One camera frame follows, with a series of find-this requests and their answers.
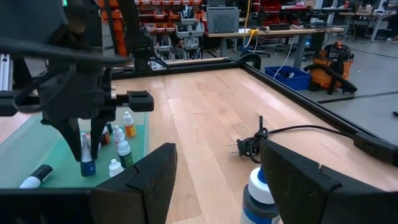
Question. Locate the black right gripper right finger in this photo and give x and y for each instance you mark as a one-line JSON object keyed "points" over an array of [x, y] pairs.
{"points": [[311, 199]]}

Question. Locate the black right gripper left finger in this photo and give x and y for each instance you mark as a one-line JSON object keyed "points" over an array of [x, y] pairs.
{"points": [[143, 193]]}

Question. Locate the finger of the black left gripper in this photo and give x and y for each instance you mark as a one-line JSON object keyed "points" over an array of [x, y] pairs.
{"points": [[96, 133], [70, 137]]}

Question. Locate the pale food coloring bottle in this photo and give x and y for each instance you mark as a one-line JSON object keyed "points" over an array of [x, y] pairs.
{"points": [[118, 135]]}

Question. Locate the orange food coloring bottle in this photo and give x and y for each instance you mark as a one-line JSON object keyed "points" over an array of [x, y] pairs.
{"points": [[130, 130]]}

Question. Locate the blue label food coloring bottle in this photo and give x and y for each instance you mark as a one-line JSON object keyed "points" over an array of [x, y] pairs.
{"points": [[88, 168]]}

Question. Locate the green food coloring bottle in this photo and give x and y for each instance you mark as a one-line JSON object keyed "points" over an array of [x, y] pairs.
{"points": [[126, 160]]}

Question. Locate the dark food coloring bottle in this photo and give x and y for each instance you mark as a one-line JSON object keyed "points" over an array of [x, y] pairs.
{"points": [[42, 172]]}

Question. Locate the large bottle with blue tip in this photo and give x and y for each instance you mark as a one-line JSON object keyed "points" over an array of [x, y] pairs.
{"points": [[258, 193]]}

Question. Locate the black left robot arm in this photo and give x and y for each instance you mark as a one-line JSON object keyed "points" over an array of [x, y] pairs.
{"points": [[28, 21]]}

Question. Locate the teal translucent plastic bin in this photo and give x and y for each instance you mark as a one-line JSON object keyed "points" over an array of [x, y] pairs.
{"points": [[31, 158]]}

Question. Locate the silver aluminium extrusion bar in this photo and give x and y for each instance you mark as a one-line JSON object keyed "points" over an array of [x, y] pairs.
{"points": [[6, 73]]}

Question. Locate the orange and grey parts rack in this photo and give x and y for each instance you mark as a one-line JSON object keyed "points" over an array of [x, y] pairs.
{"points": [[161, 26]]}

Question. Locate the blue plastic floor bin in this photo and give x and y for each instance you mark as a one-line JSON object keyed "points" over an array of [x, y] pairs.
{"points": [[295, 82]]}

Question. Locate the orange shop vacuum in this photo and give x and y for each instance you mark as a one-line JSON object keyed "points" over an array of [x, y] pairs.
{"points": [[323, 73]]}

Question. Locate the black arched clamp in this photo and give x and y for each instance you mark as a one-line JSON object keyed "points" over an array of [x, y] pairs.
{"points": [[251, 56]]}

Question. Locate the black office chair base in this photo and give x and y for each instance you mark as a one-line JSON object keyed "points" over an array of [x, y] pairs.
{"points": [[258, 53]]}

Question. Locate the wooden top workbench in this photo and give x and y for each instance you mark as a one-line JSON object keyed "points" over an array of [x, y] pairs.
{"points": [[273, 31]]}

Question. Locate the white work table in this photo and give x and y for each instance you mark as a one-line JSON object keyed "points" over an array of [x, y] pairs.
{"points": [[367, 14]]}

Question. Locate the black aluminium table frame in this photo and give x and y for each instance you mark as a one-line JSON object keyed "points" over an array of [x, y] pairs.
{"points": [[192, 68]]}

